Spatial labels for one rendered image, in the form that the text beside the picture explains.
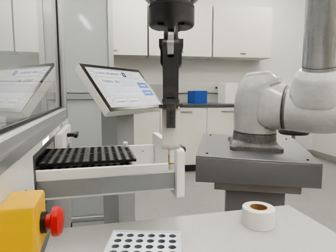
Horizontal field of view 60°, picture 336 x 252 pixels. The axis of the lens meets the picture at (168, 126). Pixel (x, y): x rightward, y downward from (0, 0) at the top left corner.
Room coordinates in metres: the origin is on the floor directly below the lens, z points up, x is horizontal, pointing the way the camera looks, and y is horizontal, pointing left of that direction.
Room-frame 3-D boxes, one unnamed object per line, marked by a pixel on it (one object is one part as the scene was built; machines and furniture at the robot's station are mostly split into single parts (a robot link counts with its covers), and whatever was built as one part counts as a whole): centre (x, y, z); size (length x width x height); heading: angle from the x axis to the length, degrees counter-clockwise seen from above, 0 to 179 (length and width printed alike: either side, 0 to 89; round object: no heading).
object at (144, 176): (0.71, 0.21, 0.86); 0.40 x 0.26 x 0.06; 104
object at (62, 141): (1.00, 0.36, 0.87); 0.29 x 0.02 x 0.11; 14
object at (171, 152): (0.49, -0.01, 0.94); 0.01 x 0.01 x 0.05
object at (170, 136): (0.49, -0.01, 0.99); 0.03 x 0.01 x 0.07; 88
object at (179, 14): (0.49, -0.01, 1.15); 0.08 x 0.07 x 0.09; 178
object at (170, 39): (0.46, 0.00, 1.13); 0.05 x 0.02 x 0.05; 178
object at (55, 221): (0.38, 0.16, 0.88); 0.04 x 0.03 x 0.04; 14
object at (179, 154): (0.76, 0.01, 0.87); 0.29 x 0.02 x 0.11; 14
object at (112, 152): (0.71, 0.20, 0.87); 0.22 x 0.18 x 0.06; 104
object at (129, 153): (0.73, 0.10, 0.90); 0.18 x 0.02 x 0.01; 14
